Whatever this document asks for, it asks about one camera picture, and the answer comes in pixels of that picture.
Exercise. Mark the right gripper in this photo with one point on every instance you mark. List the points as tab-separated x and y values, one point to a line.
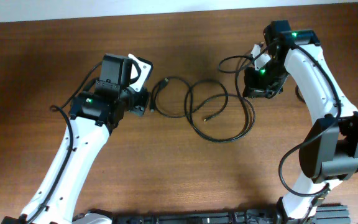
253	89

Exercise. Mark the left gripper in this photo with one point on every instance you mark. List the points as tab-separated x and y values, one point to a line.
143	96

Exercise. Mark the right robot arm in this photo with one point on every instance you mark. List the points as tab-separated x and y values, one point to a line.
329	154

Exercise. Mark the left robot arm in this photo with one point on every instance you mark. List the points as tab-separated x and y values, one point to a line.
94	114

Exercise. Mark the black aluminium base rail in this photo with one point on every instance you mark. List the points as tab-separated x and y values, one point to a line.
197	217

